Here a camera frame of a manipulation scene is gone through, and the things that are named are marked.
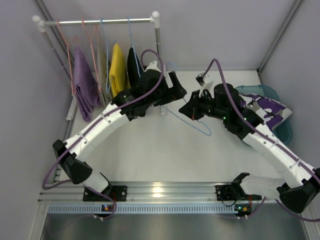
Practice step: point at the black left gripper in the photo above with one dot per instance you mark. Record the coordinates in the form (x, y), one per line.
(169, 91)

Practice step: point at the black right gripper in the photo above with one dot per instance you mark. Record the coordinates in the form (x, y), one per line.
(196, 104)

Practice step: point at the black trousers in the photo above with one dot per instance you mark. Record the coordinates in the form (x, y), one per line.
(134, 68)

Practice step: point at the purple camouflage trousers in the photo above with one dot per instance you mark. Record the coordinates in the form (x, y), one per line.
(271, 111)

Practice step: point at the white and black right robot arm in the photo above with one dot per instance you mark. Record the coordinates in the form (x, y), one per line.
(299, 183)

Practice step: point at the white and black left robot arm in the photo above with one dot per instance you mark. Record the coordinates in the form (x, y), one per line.
(151, 90)

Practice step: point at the yellow trousers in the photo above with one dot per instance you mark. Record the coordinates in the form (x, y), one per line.
(118, 78)

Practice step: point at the grey trousers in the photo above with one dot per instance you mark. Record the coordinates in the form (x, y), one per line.
(101, 63)

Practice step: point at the teal plastic bin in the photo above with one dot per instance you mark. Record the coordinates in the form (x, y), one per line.
(283, 132)

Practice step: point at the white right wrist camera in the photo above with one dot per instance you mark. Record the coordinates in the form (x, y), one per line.
(205, 81)

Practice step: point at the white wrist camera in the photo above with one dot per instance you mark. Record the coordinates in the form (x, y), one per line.
(205, 81)
(153, 66)

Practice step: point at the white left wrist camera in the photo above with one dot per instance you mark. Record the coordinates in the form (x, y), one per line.
(153, 66)

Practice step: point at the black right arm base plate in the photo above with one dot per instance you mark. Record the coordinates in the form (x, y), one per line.
(229, 192)

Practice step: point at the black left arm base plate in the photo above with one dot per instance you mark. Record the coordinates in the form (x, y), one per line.
(117, 193)

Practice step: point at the aluminium mounting rail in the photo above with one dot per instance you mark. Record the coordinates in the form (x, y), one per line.
(145, 198)

